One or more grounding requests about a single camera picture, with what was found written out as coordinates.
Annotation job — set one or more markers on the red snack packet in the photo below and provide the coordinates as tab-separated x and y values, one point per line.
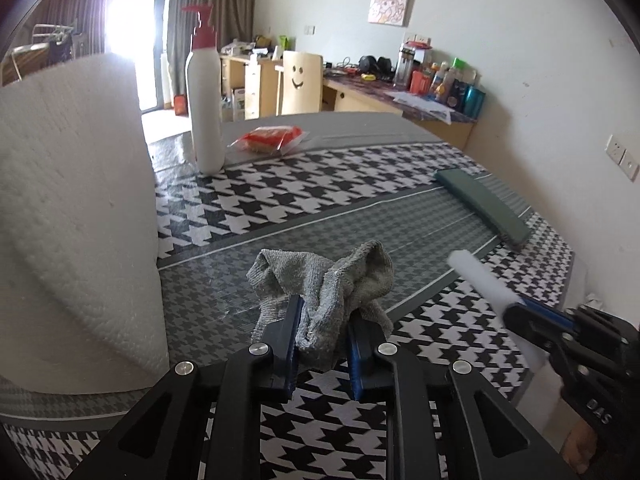
273	140

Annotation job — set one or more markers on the wooden desk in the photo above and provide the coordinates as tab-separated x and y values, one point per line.
343	91

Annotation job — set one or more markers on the white pump bottle red cap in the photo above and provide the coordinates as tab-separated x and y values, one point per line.
203	93

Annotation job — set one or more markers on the anime wall picture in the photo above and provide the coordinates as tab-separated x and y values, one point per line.
387	12

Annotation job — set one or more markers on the teal bottle on desk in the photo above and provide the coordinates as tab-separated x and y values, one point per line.
474	101

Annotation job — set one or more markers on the metal bunk bed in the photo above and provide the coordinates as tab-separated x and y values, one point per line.
50	44

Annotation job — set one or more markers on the brown curtain left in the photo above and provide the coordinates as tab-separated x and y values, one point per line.
88	16

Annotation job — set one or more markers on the grey towel cloth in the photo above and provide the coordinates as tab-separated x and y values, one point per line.
331	291

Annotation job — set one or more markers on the houndstooth table mat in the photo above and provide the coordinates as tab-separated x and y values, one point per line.
206	418

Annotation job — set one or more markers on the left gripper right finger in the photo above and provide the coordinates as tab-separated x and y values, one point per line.
366	368

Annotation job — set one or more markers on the papers on desk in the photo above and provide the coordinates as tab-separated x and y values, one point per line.
417	105

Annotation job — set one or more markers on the wall power socket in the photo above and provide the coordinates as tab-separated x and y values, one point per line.
622	158

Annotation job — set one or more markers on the white foam box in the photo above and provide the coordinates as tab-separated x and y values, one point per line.
81	307

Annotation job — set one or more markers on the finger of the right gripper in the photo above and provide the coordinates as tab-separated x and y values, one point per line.
554	316
540	341

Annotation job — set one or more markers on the dark green smartphone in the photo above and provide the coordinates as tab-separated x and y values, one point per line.
495	213

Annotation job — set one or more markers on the orange floor item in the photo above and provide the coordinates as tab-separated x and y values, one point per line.
180	105

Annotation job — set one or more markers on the wooden chair smiley face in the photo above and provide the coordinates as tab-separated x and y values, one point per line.
300	83

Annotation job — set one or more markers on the person's right hand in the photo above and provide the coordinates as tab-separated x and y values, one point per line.
579	446

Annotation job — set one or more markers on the black headphones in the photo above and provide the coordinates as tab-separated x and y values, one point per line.
382	68

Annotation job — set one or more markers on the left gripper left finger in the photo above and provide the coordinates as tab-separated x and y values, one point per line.
280	377

